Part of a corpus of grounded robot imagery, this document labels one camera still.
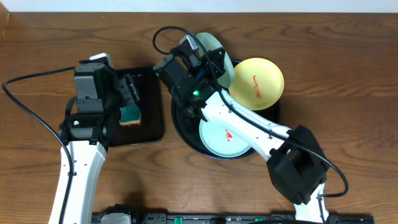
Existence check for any light blue plate top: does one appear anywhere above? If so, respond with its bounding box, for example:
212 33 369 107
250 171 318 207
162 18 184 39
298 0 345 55
196 32 234 88

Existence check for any light blue plate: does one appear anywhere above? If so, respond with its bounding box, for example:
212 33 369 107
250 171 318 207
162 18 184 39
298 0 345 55
196 32 234 88
199 120 251 158

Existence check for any green yellow sponge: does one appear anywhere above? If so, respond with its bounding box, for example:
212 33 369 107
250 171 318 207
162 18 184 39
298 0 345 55
119 105 141 126

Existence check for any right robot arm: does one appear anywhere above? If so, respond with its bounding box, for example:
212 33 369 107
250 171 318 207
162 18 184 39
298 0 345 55
153 47 329 223

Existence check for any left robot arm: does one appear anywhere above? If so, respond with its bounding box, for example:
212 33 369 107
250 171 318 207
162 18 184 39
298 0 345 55
49 53 141 223

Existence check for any dark rectangular tray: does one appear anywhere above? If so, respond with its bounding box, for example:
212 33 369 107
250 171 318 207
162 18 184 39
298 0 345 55
109 66 164 147

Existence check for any black round tray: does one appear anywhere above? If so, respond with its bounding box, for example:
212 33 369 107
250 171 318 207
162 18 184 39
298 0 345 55
170 58 281 161

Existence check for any yellow plate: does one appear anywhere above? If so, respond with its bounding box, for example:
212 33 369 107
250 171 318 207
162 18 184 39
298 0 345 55
228 58 284 110

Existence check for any light blue plate bottom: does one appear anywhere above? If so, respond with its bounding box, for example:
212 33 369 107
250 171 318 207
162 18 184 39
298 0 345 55
199 120 251 158

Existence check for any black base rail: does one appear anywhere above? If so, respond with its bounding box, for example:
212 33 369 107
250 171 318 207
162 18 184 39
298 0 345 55
91 212 376 224

